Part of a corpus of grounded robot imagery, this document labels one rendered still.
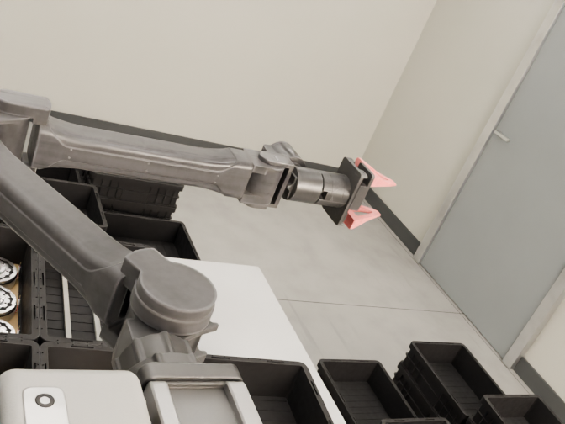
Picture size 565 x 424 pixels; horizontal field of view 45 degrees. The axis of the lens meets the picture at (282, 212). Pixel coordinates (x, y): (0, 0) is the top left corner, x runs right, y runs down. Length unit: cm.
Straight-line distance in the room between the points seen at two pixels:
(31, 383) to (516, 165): 391
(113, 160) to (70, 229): 24
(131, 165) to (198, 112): 378
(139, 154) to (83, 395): 53
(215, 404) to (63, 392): 13
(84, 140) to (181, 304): 37
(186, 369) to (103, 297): 17
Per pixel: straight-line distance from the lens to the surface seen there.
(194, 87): 465
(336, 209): 115
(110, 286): 68
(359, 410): 270
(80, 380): 49
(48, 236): 74
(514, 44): 454
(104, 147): 94
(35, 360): 138
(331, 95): 506
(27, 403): 46
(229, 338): 198
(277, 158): 105
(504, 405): 268
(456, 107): 474
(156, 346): 60
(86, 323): 165
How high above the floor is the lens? 186
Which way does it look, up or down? 24 degrees down
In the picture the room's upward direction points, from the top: 24 degrees clockwise
